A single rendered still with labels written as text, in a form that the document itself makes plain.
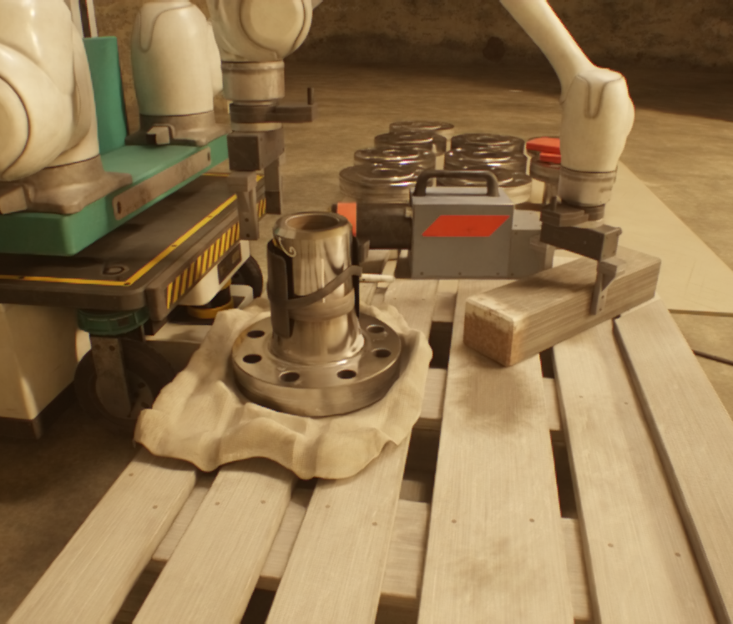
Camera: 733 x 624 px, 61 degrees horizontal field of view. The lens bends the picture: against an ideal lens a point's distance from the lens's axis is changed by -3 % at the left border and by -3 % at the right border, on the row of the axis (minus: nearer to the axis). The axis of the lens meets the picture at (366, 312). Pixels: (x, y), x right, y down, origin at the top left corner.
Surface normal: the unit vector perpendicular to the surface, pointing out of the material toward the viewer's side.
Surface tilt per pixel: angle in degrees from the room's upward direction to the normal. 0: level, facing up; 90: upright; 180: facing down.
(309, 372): 0
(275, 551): 0
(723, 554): 0
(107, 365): 90
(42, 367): 90
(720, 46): 90
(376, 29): 90
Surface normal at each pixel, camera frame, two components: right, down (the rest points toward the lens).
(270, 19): 0.32, 0.53
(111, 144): 0.99, 0.06
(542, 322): 0.61, 0.34
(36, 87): 0.93, -0.07
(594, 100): -0.43, 0.25
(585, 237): -0.79, 0.26
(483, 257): 0.00, 0.43
